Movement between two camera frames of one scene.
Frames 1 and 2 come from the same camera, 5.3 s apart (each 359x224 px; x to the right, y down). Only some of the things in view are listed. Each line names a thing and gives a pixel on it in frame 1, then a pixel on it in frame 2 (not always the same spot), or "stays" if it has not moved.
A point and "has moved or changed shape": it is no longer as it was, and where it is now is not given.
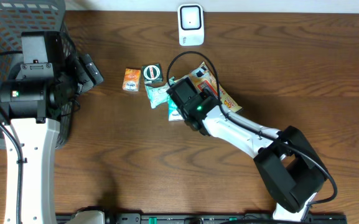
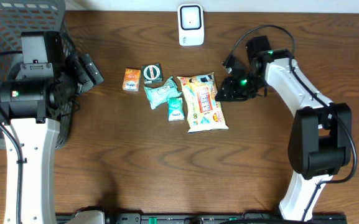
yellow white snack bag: [202, 78] has moved or changed shape
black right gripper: [205, 93] → [229, 93]
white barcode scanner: [191, 25] stays
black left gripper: [81, 76] stays
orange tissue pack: [132, 80] stays
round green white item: [152, 73] stays
